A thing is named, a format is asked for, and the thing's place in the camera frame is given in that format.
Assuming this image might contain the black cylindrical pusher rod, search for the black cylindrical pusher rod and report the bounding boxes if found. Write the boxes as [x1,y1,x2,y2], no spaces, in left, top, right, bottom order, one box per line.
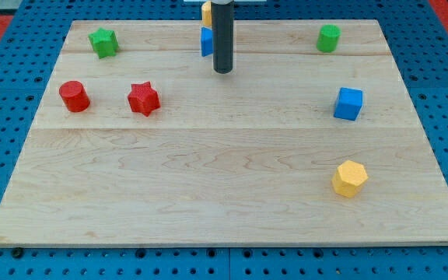
[211,0,234,74]

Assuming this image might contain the red star block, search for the red star block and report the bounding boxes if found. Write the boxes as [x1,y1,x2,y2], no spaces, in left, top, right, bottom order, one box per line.
[128,81,161,117]

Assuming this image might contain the green star block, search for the green star block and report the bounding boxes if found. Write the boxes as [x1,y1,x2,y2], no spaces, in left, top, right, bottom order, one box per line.
[88,28,119,58]

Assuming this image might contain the yellow block behind rod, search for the yellow block behind rod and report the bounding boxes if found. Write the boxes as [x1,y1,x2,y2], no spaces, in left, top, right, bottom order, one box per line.
[201,1,212,27]

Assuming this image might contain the blue block behind rod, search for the blue block behind rod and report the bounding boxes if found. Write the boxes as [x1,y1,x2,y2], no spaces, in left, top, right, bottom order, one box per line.
[200,27,213,57]

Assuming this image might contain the green cylinder block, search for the green cylinder block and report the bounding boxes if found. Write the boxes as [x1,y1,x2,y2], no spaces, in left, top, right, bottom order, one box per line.
[317,24,341,53]

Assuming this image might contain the light wooden board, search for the light wooden board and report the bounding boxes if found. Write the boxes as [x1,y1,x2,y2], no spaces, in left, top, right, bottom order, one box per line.
[0,19,448,248]

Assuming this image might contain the blue cube block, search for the blue cube block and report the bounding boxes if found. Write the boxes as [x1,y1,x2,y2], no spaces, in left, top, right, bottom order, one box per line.
[333,87,363,121]

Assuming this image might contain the red cylinder block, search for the red cylinder block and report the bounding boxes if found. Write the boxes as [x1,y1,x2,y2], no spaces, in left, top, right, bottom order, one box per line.
[59,80,90,113]

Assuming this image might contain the yellow hexagon block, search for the yellow hexagon block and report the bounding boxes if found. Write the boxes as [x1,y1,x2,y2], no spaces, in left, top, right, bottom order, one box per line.
[331,160,369,198]

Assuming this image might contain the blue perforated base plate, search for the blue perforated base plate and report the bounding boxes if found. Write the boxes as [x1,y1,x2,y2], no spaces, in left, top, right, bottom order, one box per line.
[0,0,448,279]

